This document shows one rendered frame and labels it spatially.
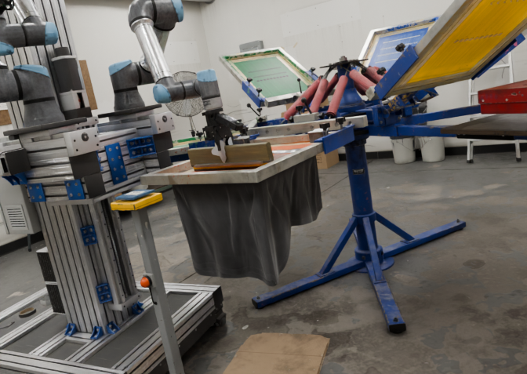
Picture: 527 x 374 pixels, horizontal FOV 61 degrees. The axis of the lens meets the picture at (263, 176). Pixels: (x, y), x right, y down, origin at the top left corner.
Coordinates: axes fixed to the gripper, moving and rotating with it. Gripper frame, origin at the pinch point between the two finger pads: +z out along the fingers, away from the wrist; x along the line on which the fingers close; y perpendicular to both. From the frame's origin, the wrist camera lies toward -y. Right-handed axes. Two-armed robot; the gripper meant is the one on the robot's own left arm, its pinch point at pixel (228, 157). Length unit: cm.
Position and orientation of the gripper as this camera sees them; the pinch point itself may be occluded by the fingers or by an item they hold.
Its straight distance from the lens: 180.8
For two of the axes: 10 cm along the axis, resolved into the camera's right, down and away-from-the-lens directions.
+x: -5.5, 2.6, -8.0
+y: -8.1, 0.6, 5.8
